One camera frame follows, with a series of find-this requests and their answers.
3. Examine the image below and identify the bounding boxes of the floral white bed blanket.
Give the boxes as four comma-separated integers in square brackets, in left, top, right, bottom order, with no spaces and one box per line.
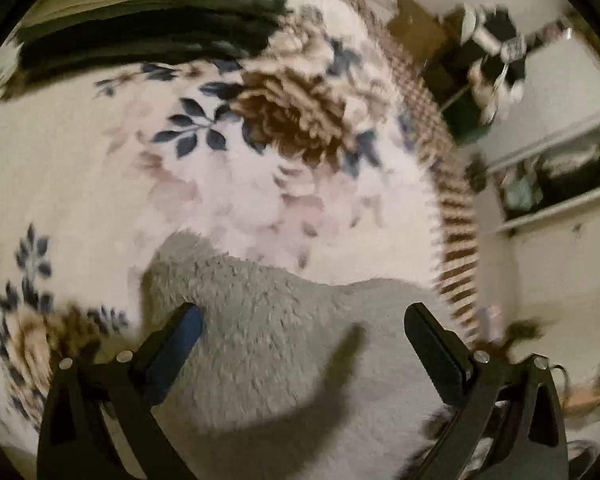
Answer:
[0,0,478,469]

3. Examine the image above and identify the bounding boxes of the dark folded clothes stack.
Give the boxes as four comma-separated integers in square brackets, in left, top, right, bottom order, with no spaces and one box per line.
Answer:
[17,0,287,81]

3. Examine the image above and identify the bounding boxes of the brown cardboard box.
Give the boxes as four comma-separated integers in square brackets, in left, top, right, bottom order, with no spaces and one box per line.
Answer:
[388,0,449,65]

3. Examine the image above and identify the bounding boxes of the black white hanging jacket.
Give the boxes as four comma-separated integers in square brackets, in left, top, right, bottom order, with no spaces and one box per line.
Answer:
[460,4,528,125]

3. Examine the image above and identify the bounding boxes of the white wardrobe shelf unit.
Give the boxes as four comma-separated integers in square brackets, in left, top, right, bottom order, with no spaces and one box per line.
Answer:
[478,23,600,234]

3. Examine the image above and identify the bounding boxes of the grey fluffy fleece pants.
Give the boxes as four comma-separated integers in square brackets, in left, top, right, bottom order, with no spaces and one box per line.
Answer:
[143,233,454,479]

